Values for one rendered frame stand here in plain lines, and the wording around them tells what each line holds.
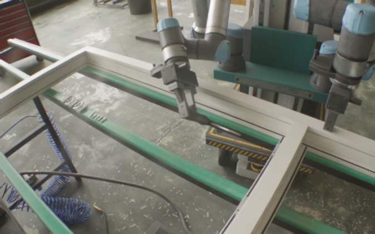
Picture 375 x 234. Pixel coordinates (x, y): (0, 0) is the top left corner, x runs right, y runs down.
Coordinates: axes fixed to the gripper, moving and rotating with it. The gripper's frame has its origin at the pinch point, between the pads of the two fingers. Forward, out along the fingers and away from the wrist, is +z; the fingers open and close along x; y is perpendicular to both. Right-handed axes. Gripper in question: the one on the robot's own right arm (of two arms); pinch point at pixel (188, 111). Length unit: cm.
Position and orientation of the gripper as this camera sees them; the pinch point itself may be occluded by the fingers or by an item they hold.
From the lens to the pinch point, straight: 75.6
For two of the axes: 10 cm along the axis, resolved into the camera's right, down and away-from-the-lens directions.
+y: 8.4, -3.0, -4.6
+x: 5.0, 0.6, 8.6
